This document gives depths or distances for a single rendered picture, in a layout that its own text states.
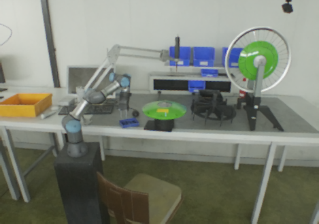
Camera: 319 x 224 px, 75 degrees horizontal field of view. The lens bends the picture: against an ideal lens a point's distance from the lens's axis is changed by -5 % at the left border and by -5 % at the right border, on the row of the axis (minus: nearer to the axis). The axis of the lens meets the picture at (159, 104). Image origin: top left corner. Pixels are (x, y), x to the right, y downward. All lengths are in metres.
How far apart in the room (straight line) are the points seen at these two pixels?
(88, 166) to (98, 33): 1.51
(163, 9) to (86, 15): 0.81
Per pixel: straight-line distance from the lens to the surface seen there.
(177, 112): 1.45
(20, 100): 2.40
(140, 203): 1.13
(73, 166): 1.46
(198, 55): 2.33
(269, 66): 1.89
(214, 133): 1.57
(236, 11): 2.37
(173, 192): 1.50
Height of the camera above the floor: 1.65
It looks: 21 degrees down
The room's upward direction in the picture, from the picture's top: straight up
